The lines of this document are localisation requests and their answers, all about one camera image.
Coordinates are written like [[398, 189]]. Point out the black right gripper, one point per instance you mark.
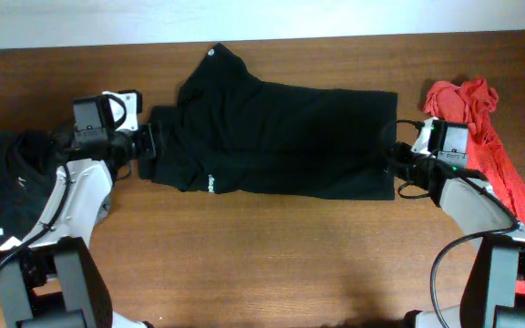
[[399, 151]]

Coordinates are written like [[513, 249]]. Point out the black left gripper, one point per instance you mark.
[[148, 141]]

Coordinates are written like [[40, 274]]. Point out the black polo shirt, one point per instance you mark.
[[231, 131]]

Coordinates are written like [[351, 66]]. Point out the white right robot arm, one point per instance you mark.
[[494, 295]]

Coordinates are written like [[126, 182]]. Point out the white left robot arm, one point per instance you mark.
[[49, 278]]

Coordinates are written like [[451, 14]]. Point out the red crumpled garment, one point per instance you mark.
[[472, 103]]

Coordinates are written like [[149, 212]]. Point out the navy hoodie with white letters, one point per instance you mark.
[[28, 166]]

